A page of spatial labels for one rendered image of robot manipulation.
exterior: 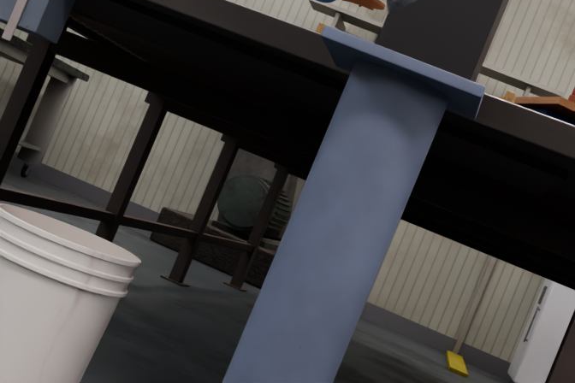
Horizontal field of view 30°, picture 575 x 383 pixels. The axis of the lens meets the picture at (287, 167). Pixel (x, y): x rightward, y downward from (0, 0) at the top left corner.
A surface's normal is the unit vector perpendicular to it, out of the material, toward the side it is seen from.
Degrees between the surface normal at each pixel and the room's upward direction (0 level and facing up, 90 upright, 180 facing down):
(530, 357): 90
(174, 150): 90
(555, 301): 90
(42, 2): 90
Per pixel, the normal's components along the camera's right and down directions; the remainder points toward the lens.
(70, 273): 0.29, 0.15
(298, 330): -0.06, -0.06
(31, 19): -0.25, -0.14
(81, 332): 0.70, 0.33
